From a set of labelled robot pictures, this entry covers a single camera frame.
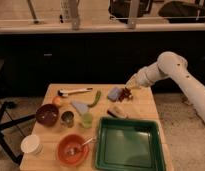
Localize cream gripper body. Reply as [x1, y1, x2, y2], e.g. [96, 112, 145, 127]
[125, 75, 141, 89]

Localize dark red grape bunch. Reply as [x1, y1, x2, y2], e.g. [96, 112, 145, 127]
[118, 88, 133, 102]

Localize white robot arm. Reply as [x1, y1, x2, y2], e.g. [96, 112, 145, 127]
[125, 51, 205, 123]

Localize dark purple bowl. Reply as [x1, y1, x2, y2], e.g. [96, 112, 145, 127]
[35, 104, 59, 127]

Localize orange bowl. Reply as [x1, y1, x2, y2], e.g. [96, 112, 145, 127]
[56, 134, 89, 167]

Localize blue sponge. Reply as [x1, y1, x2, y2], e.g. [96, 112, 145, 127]
[107, 87, 122, 102]

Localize grey blue cloth piece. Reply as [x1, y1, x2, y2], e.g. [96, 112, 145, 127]
[71, 101, 89, 115]

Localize light green cup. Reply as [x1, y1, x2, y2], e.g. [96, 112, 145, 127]
[81, 113, 93, 128]

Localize green plastic tray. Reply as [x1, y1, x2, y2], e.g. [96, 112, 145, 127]
[95, 117, 166, 171]

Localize metal spoon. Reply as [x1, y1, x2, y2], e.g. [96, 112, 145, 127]
[66, 135, 97, 156]

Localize small metal cup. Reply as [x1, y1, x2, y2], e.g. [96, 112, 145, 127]
[61, 111, 74, 128]

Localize small orange fruit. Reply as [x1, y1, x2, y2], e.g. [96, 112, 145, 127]
[52, 96, 63, 107]

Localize wooden table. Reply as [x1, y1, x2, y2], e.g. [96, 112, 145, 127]
[19, 83, 175, 171]

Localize white paper cup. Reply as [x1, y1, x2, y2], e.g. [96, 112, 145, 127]
[21, 134, 42, 155]

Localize black chair base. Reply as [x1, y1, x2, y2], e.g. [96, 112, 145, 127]
[0, 101, 35, 164]

